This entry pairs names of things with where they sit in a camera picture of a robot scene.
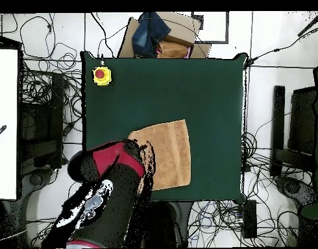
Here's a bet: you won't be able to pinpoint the tan terry towel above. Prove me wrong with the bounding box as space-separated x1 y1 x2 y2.
127 119 192 193

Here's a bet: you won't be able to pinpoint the black flat bar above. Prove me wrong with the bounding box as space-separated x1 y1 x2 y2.
271 85 286 178

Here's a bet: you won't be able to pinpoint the dark green tablecloth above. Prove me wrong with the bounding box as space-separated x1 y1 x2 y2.
80 51 248 204

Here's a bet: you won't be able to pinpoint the yellow emergency stop button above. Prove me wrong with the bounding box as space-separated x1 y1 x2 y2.
92 60 113 87

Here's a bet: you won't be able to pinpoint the brown folded cloth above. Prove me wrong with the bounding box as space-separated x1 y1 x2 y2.
156 40 191 59

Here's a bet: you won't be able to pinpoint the blue denim jeans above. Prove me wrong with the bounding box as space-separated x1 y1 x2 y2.
131 11 172 58

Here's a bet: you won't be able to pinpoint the brown cardboard box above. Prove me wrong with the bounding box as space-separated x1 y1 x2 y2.
117 11 212 59

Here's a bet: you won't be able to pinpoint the black equipment rack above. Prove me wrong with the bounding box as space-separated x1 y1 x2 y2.
18 72 66 169

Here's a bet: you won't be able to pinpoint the black power box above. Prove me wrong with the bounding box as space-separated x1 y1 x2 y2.
242 199 258 239

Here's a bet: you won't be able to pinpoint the black stand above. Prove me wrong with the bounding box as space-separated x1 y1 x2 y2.
288 86 318 156

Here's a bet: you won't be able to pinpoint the white table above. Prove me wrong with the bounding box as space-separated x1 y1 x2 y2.
0 48 19 200

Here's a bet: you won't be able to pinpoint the black rod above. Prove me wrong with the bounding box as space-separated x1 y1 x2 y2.
297 11 318 37

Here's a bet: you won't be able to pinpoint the black pedestal foot with knob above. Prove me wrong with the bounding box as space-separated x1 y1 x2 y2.
174 201 194 247

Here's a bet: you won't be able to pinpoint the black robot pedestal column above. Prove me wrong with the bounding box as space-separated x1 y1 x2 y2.
151 202 182 248

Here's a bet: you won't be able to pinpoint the black square frame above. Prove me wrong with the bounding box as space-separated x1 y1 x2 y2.
191 11 230 44

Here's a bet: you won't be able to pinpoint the black caster base with cables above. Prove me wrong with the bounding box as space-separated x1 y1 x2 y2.
275 175 318 208
21 167 55 198

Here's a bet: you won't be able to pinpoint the black cable with connector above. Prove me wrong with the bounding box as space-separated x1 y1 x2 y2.
245 25 318 65

